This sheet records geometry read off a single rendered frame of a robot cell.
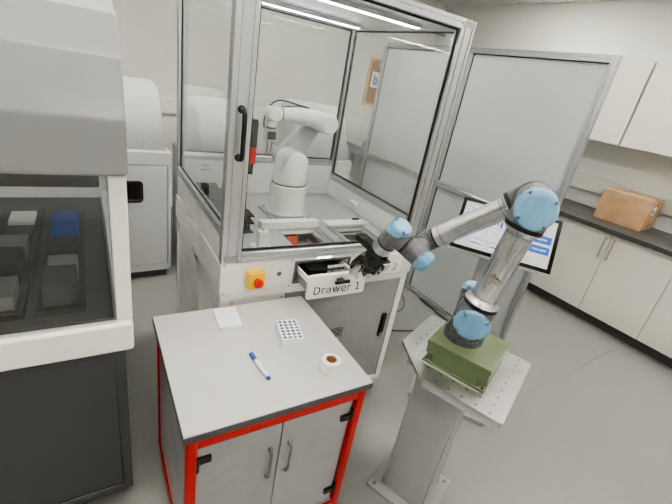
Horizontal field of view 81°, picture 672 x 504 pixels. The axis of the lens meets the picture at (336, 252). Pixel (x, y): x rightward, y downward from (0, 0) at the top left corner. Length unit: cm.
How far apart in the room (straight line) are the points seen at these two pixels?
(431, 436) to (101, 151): 153
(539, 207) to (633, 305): 303
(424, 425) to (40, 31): 174
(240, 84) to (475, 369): 126
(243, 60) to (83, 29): 46
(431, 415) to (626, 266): 279
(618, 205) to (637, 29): 169
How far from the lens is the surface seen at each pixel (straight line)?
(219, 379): 136
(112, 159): 116
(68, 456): 182
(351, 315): 210
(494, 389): 162
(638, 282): 416
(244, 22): 145
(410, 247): 134
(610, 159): 493
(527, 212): 124
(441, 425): 176
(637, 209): 437
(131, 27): 461
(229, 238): 157
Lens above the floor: 169
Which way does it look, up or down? 24 degrees down
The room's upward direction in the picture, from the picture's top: 11 degrees clockwise
